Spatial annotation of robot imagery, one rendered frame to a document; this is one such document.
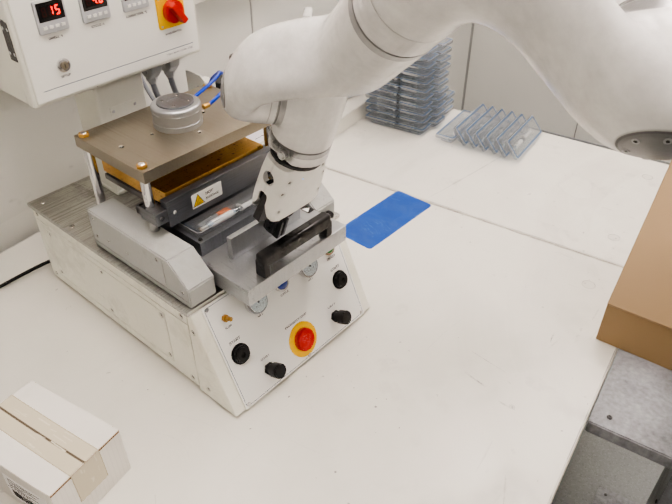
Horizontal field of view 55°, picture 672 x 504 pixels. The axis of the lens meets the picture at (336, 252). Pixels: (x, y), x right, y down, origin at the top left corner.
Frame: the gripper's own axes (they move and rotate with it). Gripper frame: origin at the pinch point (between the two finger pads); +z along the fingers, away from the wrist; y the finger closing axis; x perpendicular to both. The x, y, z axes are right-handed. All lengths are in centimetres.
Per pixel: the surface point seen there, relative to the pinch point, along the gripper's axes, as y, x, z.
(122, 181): -9.9, 24.4, 6.7
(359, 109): 78, 36, 37
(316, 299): 5.7, -8.7, 15.9
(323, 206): 13.5, 0.5, 5.2
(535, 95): 235, 31, 90
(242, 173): 3.7, 11.5, 1.2
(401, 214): 47, -1, 27
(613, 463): 77, -80, 78
